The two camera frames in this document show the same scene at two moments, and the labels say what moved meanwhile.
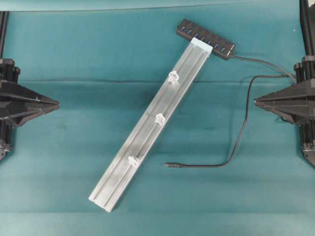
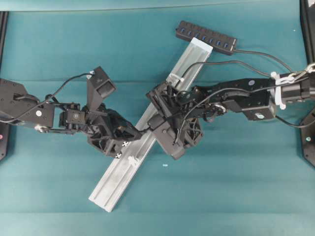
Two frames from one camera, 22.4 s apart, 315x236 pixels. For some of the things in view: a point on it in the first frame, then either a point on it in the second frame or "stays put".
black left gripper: x=18 y=114 -> x=107 y=130
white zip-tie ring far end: x=133 y=161 stays put
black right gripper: x=298 y=102 -> x=174 y=123
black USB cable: x=291 y=75 -> x=191 y=110
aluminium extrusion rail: x=129 y=159 stays put
